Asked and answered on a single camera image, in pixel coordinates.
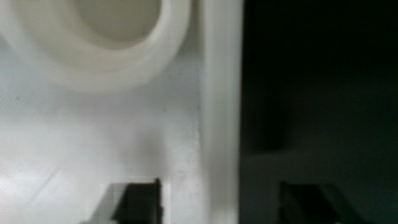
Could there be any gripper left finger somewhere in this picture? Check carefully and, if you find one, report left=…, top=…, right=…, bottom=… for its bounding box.
left=80, top=178, right=164, bottom=224

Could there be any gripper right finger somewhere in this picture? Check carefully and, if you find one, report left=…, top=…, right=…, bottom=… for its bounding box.
left=279, top=182, right=363, bottom=224

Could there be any white square table top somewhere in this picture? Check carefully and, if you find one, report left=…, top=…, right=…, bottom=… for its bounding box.
left=0, top=0, right=244, bottom=224

